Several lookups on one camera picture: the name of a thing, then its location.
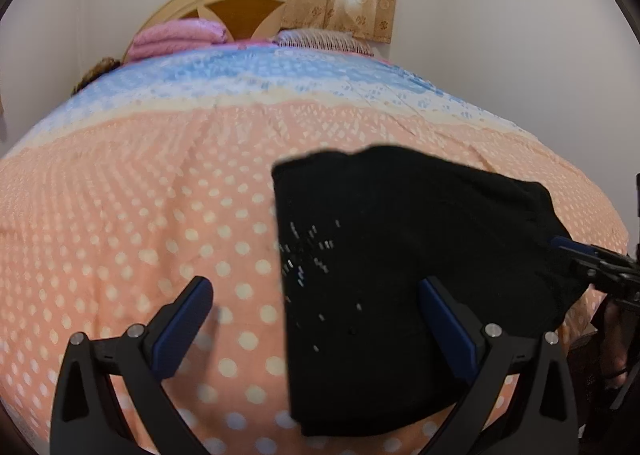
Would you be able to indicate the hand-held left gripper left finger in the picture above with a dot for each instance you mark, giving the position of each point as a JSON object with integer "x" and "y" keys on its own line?
{"x": 182, "y": 325}

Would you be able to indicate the pink folded blanket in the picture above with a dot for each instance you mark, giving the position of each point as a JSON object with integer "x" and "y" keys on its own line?
{"x": 170, "y": 37}

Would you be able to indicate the black pants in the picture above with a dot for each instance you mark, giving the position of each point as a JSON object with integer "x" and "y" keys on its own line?
{"x": 400, "y": 235}

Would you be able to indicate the polka dot bedspread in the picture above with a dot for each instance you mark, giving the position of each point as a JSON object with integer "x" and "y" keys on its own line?
{"x": 150, "y": 195}

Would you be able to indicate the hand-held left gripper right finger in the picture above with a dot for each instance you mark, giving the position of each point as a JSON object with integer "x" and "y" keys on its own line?
{"x": 447, "y": 330}

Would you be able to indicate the brown furry cloth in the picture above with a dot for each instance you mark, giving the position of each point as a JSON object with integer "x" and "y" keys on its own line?
{"x": 95, "y": 72}

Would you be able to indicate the wooden headboard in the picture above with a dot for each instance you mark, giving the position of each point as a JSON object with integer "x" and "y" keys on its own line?
{"x": 240, "y": 10}

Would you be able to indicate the striped pillow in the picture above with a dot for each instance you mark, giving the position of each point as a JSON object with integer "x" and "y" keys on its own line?
{"x": 320, "y": 39}

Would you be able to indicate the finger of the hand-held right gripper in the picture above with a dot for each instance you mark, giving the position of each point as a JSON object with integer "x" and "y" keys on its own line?
{"x": 565, "y": 243}
{"x": 600, "y": 271}

